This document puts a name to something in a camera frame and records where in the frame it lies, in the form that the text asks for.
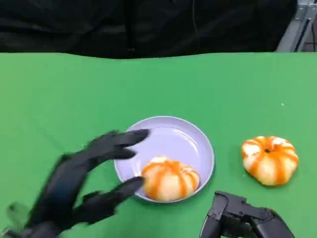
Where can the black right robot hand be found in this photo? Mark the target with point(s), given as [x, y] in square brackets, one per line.
[237, 218]

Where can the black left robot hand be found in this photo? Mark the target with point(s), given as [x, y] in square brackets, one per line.
[81, 173]

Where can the orange and white bread roll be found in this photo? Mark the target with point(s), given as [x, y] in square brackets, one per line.
[270, 160]
[171, 178]

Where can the lilac plate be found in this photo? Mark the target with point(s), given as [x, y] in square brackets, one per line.
[178, 146]

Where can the green table cloth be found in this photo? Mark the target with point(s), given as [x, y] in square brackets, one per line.
[158, 94]

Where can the black backdrop curtain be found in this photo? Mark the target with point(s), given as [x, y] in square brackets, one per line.
[138, 24]

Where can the grey metal frame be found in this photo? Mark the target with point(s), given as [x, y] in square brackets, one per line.
[298, 29]

